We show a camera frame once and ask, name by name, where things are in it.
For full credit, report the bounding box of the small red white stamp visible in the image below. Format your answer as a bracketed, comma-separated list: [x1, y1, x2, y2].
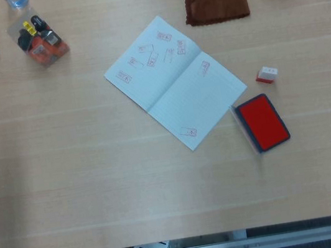
[253, 64, 281, 86]

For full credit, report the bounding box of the open lined notebook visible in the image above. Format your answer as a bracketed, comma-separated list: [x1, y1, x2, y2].
[96, 3, 256, 163]

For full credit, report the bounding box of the clear bag of sauce packets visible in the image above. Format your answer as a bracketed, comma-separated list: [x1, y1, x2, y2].
[4, 1, 73, 73]

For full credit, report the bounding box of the clear plastic water bottle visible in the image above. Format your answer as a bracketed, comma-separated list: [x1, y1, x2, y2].
[5, 0, 31, 13]

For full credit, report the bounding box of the red ink pad with lid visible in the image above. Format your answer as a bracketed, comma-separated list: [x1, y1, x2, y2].
[227, 90, 293, 158]

